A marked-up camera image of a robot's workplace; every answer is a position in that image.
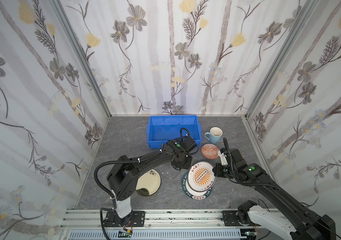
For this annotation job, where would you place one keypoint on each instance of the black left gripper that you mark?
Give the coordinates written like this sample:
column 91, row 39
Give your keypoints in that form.
column 181, row 162

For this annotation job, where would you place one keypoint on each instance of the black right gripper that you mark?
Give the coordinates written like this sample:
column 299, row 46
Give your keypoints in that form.
column 218, row 171

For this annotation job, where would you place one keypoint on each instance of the white plate orange sun pattern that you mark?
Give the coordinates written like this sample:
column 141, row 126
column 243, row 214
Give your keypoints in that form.
column 201, row 176

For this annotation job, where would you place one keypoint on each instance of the white plate green rim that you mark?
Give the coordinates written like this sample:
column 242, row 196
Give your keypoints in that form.
column 190, row 193

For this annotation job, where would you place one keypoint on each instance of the cream yellow plate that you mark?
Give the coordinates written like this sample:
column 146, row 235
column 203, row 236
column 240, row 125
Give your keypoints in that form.
column 148, row 184

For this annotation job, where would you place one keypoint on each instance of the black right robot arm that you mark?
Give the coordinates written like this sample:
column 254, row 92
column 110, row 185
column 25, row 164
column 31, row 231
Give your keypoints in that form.
column 298, row 221

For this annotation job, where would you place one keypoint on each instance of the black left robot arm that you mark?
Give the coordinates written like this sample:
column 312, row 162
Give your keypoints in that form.
column 123, row 177

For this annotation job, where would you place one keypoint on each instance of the blue plastic bin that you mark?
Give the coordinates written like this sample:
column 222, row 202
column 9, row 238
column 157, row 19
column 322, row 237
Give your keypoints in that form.
column 161, row 129

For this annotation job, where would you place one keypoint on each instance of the red patterned small bowl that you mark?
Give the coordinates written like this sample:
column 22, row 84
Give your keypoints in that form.
column 210, row 151

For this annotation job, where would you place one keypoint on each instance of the light blue ceramic mug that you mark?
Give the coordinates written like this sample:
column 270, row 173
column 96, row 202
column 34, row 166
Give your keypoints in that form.
column 214, row 135

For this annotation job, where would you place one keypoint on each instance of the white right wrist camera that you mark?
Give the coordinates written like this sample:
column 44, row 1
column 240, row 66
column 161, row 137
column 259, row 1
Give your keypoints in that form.
column 223, row 158

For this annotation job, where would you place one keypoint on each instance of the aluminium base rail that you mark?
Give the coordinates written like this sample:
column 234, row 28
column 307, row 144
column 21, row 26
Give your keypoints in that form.
column 179, row 225

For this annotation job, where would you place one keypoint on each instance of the aluminium corner frame post right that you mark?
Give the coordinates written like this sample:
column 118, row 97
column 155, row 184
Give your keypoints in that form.
column 293, row 35

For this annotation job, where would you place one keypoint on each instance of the aluminium corner frame post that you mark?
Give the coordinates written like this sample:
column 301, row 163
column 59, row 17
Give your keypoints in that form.
column 80, row 54
column 293, row 35

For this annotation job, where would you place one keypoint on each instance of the aluminium corner frame post left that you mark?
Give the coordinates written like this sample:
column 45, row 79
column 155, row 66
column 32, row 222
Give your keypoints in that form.
column 80, row 54

